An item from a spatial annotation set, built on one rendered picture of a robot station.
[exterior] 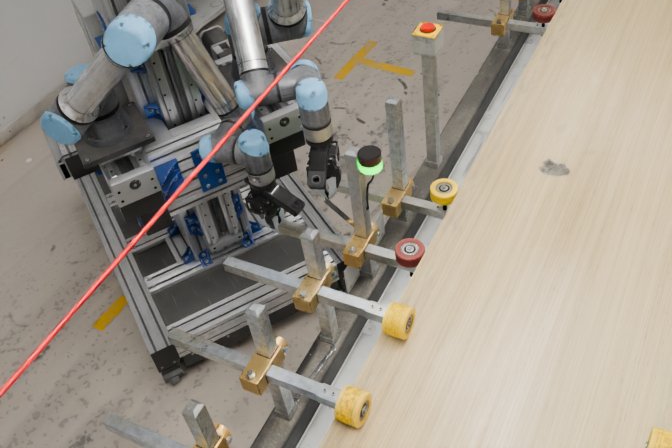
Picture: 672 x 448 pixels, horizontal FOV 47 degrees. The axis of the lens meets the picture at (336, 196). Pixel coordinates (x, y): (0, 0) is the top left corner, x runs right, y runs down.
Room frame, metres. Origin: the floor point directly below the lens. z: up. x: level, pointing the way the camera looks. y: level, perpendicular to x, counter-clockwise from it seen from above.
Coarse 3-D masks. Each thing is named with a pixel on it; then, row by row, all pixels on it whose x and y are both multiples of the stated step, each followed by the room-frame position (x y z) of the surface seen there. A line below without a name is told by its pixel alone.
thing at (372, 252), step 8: (280, 224) 1.60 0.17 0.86; (288, 224) 1.59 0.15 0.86; (296, 224) 1.59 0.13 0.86; (280, 232) 1.59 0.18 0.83; (288, 232) 1.58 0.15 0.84; (296, 232) 1.56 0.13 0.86; (320, 232) 1.54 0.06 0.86; (328, 232) 1.53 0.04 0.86; (328, 240) 1.50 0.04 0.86; (336, 240) 1.50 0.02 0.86; (344, 240) 1.49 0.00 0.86; (336, 248) 1.49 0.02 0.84; (344, 248) 1.48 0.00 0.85; (368, 248) 1.45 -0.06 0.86; (376, 248) 1.44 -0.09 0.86; (384, 248) 1.44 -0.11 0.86; (368, 256) 1.44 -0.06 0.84; (376, 256) 1.42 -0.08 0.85; (384, 256) 1.41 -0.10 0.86; (392, 256) 1.40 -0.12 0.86; (392, 264) 1.40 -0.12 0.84
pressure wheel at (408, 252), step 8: (408, 240) 1.41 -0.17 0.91; (416, 240) 1.41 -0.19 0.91; (400, 248) 1.39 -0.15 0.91; (408, 248) 1.38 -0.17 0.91; (416, 248) 1.38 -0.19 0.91; (424, 248) 1.37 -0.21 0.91; (400, 256) 1.36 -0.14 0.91; (408, 256) 1.35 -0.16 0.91; (416, 256) 1.35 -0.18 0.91; (400, 264) 1.36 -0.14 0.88; (408, 264) 1.34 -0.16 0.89; (416, 264) 1.34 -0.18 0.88
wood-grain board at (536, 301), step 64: (576, 0) 2.46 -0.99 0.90; (640, 0) 2.39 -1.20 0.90; (576, 64) 2.07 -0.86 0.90; (640, 64) 2.01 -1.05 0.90; (512, 128) 1.80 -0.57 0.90; (576, 128) 1.75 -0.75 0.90; (640, 128) 1.71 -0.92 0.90; (512, 192) 1.53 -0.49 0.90; (576, 192) 1.49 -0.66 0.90; (640, 192) 1.45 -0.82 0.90; (448, 256) 1.34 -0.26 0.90; (512, 256) 1.30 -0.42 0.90; (576, 256) 1.26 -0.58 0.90; (640, 256) 1.23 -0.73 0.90; (448, 320) 1.13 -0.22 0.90; (512, 320) 1.10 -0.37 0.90; (576, 320) 1.07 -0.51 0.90; (640, 320) 1.04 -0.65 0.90; (384, 384) 0.99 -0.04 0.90; (448, 384) 0.96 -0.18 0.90; (512, 384) 0.93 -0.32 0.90; (576, 384) 0.91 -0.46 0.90; (640, 384) 0.88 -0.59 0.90
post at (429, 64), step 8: (424, 56) 1.92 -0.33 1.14; (424, 64) 1.92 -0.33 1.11; (432, 64) 1.90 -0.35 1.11; (424, 72) 1.92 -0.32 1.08; (432, 72) 1.90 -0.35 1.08; (424, 80) 1.92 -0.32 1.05; (432, 80) 1.90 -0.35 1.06; (424, 88) 1.92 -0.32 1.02; (432, 88) 1.90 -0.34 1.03; (424, 96) 1.92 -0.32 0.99; (432, 96) 1.91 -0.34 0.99; (424, 104) 1.92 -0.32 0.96; (432, 104) 1.91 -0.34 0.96; (424, 112) 1.92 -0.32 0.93; (432, 112) 1.91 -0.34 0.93; (432, 120) 1.91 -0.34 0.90; (432, 128) 1.91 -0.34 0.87; (432, 136) 1.91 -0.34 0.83; (432, 144) 1.91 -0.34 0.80; (432, 152) 1.91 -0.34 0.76; (432, 160) 1.91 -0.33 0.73; (440, 160) 1.92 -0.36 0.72
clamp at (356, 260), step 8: (376, 232) 1.51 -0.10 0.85; (352, 240) 1.48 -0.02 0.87; (360, 240) 1.47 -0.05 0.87; (368, 240) 1.47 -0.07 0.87; (376, 240) 1.50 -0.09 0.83; (360, 248) 1.44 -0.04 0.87; (344, 256) 1.44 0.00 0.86; (352, 256) 1.42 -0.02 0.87; (360, 256) 1.42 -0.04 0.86; (352, 264) 1.43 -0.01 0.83; (360, 264) 1.42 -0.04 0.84
